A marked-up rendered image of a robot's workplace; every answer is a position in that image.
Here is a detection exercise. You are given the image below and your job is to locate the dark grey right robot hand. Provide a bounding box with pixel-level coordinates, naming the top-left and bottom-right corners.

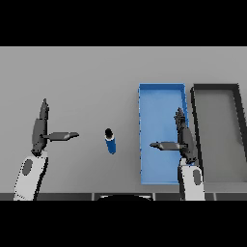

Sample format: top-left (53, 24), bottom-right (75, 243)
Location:
top-left (149, 107), bottom-right (199, 165)

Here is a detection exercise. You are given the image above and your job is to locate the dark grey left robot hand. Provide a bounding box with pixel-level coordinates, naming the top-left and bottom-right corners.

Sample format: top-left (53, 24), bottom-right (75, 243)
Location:
top-left (31, 97), bottom-right (80, 157)

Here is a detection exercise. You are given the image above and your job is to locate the blue rectangular bin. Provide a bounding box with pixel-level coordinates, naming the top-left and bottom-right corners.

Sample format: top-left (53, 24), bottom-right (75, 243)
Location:
top-left (138, 83), bottom-right (198, 186)

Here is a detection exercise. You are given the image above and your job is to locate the dark grey rectangular bin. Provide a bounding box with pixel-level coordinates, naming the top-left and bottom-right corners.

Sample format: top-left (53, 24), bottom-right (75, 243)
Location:
top-left (189, 83), bottom-right (247, 185)

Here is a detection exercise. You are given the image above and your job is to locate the blue pipe with dark end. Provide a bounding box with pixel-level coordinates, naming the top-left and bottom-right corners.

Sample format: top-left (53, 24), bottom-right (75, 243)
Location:
top-left (104, 127), bottom-right (118, 155)

